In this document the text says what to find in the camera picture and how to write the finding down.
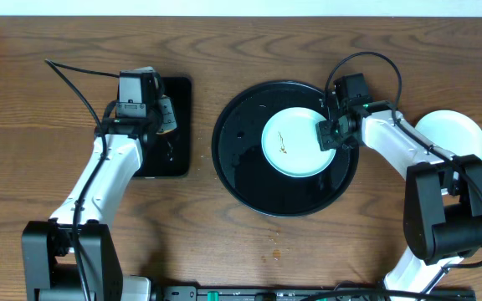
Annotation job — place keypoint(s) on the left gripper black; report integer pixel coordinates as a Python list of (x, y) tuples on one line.
[(166, 115)]

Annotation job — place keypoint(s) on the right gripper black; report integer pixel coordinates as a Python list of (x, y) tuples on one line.
[(325, 142)]

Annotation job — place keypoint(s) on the mint plate with stain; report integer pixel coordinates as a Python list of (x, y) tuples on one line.
[(289, 143)]

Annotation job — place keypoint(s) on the yellow green scrub sponge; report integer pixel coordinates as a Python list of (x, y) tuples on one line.
[(165, 131)]

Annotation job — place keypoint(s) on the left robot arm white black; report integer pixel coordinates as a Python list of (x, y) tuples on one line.
[(71, 256)]

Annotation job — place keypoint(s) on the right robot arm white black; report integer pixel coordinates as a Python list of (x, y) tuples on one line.
[(442, 217)]

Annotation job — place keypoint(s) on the black rectangular tray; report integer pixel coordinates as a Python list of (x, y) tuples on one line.
[(170, 156)]

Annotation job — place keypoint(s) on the black round tray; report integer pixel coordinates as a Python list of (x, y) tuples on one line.
[(239, 161)]

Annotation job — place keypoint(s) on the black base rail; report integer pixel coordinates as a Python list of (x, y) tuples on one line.
[(343, 292)]

